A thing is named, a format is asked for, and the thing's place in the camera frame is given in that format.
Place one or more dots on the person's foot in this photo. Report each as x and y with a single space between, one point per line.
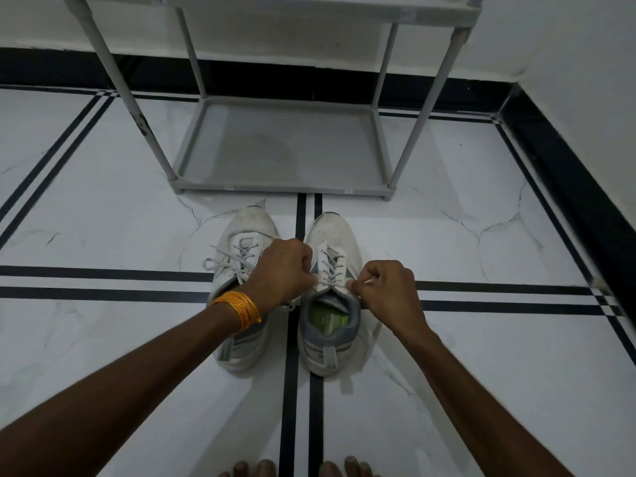
251 469
350 467

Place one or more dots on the person's right hand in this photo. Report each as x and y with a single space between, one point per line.
392 298

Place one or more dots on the person's right thumb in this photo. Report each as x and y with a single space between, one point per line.
358 289

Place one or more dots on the person's right forearm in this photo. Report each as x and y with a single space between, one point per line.
477 407

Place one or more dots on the white grey sneaker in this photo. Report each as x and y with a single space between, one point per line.
248 228
330 233

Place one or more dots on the person's left fingers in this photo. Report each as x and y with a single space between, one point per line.
300 263

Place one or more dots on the person's right foot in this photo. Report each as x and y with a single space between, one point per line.
350 467

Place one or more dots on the orange thread wristband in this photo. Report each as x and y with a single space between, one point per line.
241 307

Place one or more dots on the grey metal shoe rack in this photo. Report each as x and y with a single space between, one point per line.
278 143

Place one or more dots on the person's left foot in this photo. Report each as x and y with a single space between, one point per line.
251 469

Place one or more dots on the person's left forearm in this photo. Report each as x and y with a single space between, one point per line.
124 387

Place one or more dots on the person's left hand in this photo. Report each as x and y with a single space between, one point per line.
278 278

